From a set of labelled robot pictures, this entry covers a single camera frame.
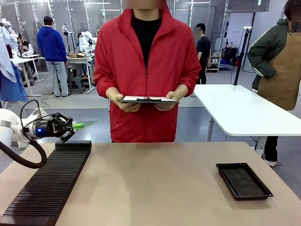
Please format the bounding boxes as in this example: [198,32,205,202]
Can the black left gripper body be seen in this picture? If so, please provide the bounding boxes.
[32,113,71,139]

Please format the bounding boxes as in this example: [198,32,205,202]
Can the green PCB board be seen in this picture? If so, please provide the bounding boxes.
[76,120,98,128]

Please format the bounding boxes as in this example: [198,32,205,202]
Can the grey clipboard with paper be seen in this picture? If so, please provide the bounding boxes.
[120,95,180,105]

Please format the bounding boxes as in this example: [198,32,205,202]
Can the black plastic tray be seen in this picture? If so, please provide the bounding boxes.
[215,162,274,202]

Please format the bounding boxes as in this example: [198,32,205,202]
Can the person's right forearm red sleeve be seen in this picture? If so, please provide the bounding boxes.
[93,69,121,99]

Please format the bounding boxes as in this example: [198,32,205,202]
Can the person's left forearm red sleeve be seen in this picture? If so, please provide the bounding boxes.
[178,67,202,97]

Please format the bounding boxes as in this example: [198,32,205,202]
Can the black slotted PCB rack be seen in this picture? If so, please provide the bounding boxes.
[0,140,92,226]

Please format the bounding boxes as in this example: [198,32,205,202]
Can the person's right hand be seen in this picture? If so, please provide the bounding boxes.
[105,87,142,113]

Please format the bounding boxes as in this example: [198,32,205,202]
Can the person's left hand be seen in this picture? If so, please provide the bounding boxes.
[154,84,189,112]

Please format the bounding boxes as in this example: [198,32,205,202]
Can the black step stool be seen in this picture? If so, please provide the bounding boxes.
[68,75,86,95]

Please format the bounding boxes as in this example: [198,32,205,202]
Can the grey workbench desk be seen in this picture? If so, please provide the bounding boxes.
[66,56,96,94]

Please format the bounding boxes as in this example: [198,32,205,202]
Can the person in light blue shirt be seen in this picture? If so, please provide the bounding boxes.
[0,18,29,111]

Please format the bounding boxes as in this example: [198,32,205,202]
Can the person in blue hoodie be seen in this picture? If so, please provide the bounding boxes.
[36,16,72,98]

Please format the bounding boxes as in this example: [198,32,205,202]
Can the white desk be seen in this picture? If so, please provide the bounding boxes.
[10,54,45,97]

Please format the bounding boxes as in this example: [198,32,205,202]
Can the person in red jacket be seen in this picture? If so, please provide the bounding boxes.
[93,0,202,144]

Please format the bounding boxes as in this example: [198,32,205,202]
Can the seated person black white jacket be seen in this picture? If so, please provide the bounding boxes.
[16,32,35,58]

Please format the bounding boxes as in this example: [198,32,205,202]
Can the person in black clothes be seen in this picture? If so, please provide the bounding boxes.
[195,23,212,85]

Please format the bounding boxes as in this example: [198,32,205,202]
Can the small white shelf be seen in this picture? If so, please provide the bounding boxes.
[205,54,222,73]

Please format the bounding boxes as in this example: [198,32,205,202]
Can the white table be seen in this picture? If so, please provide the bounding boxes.
[192,84,301,157]

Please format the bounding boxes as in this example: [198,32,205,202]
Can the black equipment bags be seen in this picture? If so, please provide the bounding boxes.
[222,46,241,66]

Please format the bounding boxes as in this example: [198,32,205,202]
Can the black pole stand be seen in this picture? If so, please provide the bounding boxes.
[232,26,253,86]

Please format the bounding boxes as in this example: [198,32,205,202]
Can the person with brown apron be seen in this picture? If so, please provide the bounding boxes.
[247,0,301,168]

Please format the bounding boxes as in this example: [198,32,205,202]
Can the thin black cable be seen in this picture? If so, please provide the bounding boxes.
[19,99,43,142]

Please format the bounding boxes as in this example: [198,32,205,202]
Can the thick black corrugated cable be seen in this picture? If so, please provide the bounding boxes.
[0,140,48,169]

